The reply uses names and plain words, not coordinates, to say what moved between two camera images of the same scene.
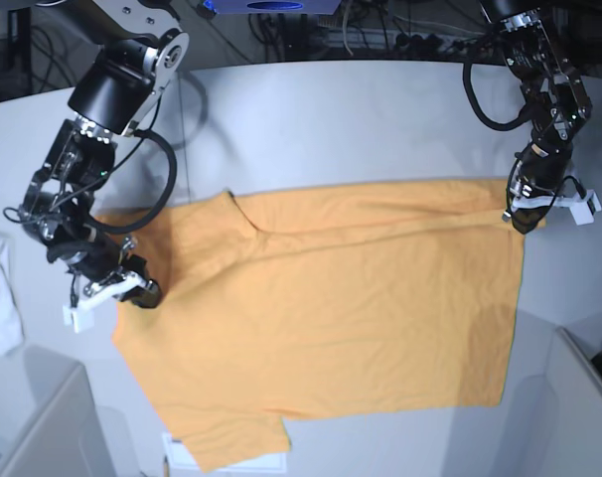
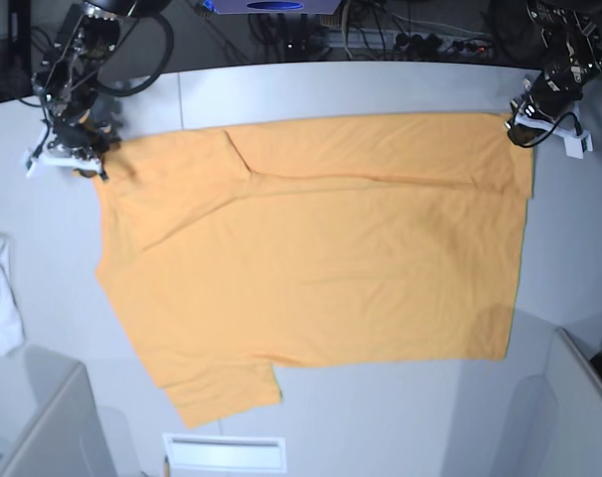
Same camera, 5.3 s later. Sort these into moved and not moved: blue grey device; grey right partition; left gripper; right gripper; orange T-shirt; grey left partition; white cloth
Moved: left gripper; orange T-shirt; right gripper
Not moved: grey left partition; grey right partition; blue grey device; white cloth
